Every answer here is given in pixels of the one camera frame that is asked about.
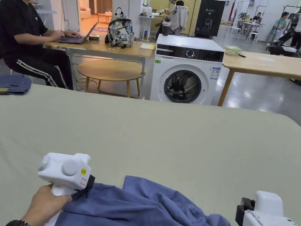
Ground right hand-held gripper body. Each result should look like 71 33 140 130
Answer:
235 190 301 226

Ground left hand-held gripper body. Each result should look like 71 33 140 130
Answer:
37 152 96 196

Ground blue garment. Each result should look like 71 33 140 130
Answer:
57 175 232 226

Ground person's left hand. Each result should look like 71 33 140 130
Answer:
22 184 73 224

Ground bed with pale green sheet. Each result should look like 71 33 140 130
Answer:
0 83 301 226

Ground folded denim jeans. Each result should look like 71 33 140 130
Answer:
0 74 32 96

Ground round low wooden table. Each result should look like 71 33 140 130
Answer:
77 60 146 98

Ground wooden desk with laptop and backpack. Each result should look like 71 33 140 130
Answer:
43 7 156 100

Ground wooden table with slanted legs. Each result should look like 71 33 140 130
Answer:
217 44 301 107

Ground white washing machine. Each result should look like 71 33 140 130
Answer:
150 21 225 106

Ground black and white robot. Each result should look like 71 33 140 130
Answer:
266 13 301 57

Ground white stool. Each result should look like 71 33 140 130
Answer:
246 31 260 46

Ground black standing banner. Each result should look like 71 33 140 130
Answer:
194 0 222 38

